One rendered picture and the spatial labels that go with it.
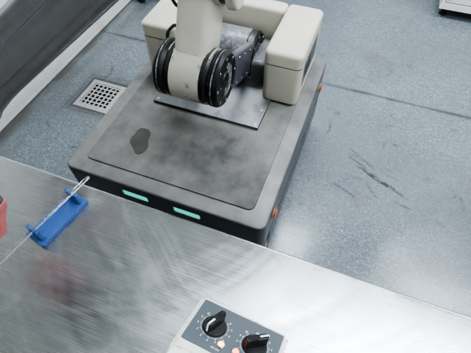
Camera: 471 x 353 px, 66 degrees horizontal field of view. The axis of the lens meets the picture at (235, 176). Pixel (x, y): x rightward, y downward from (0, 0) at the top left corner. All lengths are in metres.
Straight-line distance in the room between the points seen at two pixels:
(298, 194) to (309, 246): 0.24
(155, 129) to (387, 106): 1.19
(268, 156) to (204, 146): 0.21
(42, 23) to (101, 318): 0.41
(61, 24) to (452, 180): 1.67
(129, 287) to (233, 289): 0.16
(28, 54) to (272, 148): 0.96
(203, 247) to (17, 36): 0.40
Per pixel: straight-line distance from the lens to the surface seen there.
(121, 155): 1.25
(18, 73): 0.35
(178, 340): 0.49
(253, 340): 0.49
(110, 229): 0.65
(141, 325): 0.58
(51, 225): 0.68
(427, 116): 2.03
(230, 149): 1.20
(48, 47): 0.33
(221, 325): 0.51
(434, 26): 2.67
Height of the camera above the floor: 1.30
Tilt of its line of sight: 55 degrees down
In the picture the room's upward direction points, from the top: 1 degrees counter-clockwise
